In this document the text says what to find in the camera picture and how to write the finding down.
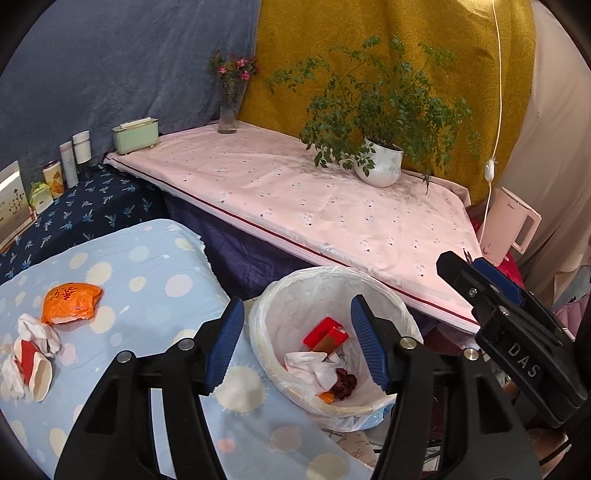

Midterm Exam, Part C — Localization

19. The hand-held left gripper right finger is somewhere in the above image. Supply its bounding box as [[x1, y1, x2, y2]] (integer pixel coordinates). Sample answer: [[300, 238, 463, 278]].
[[350, 294, 541, 480]]

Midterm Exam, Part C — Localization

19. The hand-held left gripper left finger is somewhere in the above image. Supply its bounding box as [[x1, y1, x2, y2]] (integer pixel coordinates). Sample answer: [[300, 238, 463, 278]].
[[54, 296, 245, 480]]

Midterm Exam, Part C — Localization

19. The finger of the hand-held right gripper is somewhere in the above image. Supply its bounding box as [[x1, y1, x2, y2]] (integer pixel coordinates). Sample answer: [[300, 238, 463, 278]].
[[436, 251, 509, 324], [471, 257, 571, 330]]

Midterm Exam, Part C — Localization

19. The red cardboard box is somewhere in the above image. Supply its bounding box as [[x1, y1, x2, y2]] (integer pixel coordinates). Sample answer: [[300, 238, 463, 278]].
[[304, 316, 349, 361]]

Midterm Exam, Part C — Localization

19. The dark red scrunchie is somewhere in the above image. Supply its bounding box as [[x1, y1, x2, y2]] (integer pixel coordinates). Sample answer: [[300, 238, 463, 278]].
[[332, 367, 358, 400]]

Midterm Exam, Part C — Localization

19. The wastebasket with white liner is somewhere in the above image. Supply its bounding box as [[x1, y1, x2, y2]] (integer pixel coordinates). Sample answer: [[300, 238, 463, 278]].
[[249, 265, 423, 432]]

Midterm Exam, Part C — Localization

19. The white paper towel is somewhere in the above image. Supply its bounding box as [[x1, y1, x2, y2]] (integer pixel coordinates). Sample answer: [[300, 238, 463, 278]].
[[284, 352, 342, 393]]

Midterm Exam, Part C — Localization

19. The red paper cup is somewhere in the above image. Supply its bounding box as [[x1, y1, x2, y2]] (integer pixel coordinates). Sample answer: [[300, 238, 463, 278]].
[[14, 339, 54, 402]]

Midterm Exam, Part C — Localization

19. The pink electric kettle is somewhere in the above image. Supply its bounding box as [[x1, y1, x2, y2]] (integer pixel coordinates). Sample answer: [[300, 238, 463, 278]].
[[480, 187, 542, 266]]

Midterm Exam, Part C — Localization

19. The pink quilted fabric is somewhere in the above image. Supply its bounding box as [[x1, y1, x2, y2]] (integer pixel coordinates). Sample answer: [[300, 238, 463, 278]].
[[554, 295, 591, 342]]

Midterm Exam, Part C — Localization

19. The dark purple cloth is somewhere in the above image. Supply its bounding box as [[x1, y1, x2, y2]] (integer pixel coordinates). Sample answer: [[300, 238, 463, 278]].
[[164, 194, 481, 333]]

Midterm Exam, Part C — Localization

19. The light blue planet blanket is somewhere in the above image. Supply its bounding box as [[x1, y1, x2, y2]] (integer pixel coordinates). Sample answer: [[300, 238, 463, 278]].
[[0, 219, 384, 480]]

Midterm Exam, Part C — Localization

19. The potted green plant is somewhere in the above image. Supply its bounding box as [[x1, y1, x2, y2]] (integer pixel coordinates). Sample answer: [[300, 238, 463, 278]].
[[268, 34, 474, 190]]

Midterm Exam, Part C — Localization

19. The pink cloth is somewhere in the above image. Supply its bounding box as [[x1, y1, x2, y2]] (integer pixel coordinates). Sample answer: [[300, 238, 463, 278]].
[[104, 121, 483, 334]]

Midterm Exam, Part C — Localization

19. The beige curtain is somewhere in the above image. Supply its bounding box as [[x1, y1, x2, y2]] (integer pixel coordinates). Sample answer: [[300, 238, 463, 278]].
[[503, 0, 591, 305]]

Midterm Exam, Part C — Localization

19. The white tissue, far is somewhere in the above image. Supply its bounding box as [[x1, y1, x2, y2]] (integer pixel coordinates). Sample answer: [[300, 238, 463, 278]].
[[17, 314, 62, 355]]

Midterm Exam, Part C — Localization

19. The navy patterned cloth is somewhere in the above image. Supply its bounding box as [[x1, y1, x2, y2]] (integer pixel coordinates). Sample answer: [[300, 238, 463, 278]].
[[0, 164, 167, 284]]

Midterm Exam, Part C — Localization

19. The pale green box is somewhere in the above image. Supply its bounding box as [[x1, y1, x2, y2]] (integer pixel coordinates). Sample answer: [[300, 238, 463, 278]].
[[112, 116, 160, 155]]

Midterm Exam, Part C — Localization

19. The glass vase with pink flowers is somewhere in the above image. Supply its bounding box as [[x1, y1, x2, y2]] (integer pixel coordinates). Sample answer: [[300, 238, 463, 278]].
[[208, 50, 260, 136]]

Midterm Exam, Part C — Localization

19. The green tissue pack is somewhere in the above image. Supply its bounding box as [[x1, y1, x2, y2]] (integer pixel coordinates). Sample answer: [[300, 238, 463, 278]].
[[28, 181, 52, 214]]

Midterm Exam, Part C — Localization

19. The yellow printed tin can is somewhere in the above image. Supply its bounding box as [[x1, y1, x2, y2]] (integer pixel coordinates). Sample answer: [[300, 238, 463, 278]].
[[43, 160, 65, 199]]

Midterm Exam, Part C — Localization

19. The white jar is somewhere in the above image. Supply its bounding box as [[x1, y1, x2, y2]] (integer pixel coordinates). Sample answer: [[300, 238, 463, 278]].
[[72, 130, 93, 178]]

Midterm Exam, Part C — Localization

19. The white card gift box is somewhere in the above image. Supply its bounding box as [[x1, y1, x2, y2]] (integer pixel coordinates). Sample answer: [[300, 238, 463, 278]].
[[0, 161, 35, 252]]

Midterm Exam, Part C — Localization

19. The yellow backdrop cloth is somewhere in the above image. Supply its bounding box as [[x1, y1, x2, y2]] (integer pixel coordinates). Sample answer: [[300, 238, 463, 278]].
[[238, 0, 536, 204]]

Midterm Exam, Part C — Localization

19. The blue backdrop cloth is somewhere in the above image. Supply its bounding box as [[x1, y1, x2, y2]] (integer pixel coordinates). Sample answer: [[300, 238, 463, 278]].
[[0, 0, 262, 176]]

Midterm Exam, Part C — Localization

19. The white cable with switch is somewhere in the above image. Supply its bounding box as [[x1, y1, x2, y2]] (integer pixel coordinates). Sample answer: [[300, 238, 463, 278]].
[[482, 0, 505, 206]]

